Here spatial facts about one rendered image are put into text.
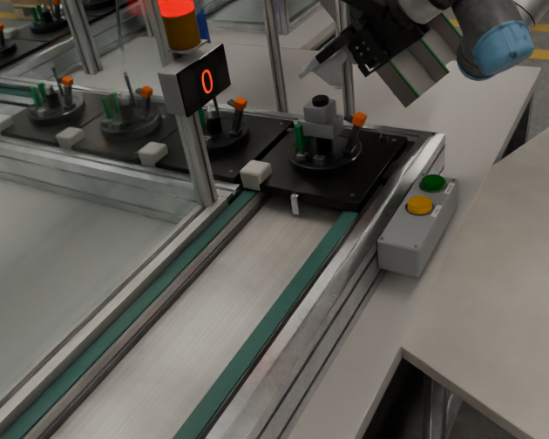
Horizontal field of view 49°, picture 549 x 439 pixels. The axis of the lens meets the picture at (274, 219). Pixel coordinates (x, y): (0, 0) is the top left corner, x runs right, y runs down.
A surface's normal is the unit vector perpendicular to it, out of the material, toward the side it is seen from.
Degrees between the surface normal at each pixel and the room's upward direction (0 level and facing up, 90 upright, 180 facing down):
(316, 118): 90
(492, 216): 0
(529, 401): 0
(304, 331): 0
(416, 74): 45
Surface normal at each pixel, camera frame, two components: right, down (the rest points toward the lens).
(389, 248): -0.49, 0.56
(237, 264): -0.14, -0.80
